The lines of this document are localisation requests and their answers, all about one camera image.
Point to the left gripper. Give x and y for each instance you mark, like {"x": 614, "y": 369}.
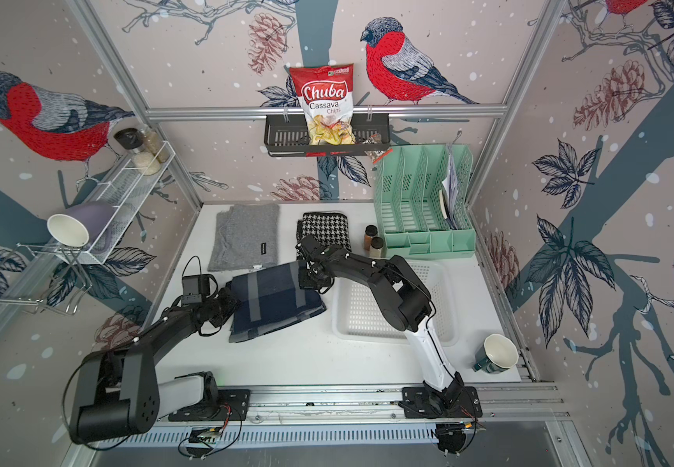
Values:
{"x": 233, "y": 303}

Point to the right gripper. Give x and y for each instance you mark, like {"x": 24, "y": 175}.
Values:
{"x": 303, "y": 285}

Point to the navy plaid scarf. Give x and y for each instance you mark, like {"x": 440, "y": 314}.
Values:
{"x": 271, "y": 300}

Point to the white plastic basket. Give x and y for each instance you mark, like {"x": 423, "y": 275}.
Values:
{"x": 357, "y": 316}

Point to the grey scarf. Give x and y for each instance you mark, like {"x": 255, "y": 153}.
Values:
{"x": 245, "y": 238}

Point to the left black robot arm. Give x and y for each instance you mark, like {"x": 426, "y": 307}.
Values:
{"x": 118, "y": 394}

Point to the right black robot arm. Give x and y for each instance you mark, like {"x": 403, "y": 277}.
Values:
{"x": 402, "y": 299}

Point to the houndstooth folded scarf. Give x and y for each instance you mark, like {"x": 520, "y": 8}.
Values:
{"x": 329, "y": 228}

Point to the pale spice bottle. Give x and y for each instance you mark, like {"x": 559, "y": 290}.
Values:
{"x": 376, "y": 248}

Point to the green desk file organizer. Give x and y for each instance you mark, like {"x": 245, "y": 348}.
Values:
{"x": 407, "y": 205}

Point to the papers in organizer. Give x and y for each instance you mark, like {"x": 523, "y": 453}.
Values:
{"x": 449, "y": 190}

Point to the purple cup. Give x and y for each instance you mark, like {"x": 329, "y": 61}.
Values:
{"x": 82, "y": 224}

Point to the glass jar on shelf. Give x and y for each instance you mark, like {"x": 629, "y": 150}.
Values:
{"x": 154, "y": 143}

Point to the Chuba cassava chips bag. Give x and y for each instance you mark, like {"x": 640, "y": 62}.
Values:
{"x": 325, "y": 95}

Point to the black lid spice jar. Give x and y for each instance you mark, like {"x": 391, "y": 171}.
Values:
{"x": 143, "y": 159}

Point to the green mug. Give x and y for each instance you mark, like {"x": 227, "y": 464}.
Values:
{"x": 496, "y": 355}

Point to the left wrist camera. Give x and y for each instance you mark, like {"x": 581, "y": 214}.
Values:
{"x": 196, "y": 289}

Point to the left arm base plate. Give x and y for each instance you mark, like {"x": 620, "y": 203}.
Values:
{"x": 220, "y": 405}

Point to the black wall shelf basket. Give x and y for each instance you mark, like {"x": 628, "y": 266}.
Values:
{"x": 289, "y": 137}

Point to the white wire wall shelf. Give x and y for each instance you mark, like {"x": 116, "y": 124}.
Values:
{"x": 126, "y": 189}

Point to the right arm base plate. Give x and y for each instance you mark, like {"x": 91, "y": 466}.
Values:
{"x": 429, "y": 403}

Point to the wire cup holder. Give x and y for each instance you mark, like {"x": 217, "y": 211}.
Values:
{"x": 38, "y": 278}

